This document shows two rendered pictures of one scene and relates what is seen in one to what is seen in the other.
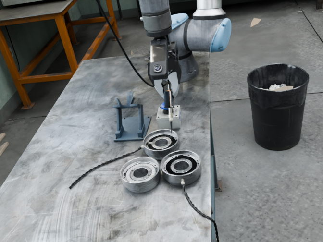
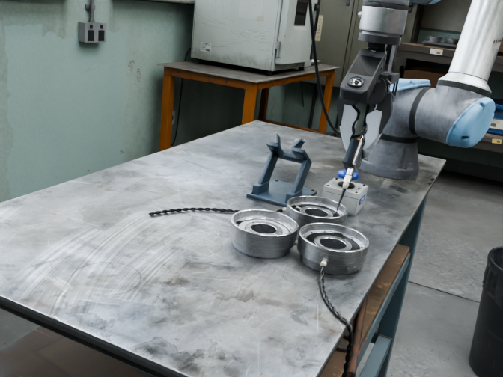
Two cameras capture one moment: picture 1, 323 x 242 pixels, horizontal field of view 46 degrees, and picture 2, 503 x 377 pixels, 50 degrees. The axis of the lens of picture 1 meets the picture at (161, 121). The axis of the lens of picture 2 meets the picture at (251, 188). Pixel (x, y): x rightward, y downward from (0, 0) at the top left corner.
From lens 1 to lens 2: 0.31 m
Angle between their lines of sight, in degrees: 17
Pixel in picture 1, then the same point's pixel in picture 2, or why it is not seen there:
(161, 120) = (330, 192)
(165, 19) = (394, 18)
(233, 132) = (436, 336)
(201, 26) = (446, 96)
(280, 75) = not seen: outside the picture
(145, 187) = (261, 246)
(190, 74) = (402, 170)
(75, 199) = (150, 227)
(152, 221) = (248, 290)
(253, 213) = not seen: outside the picture
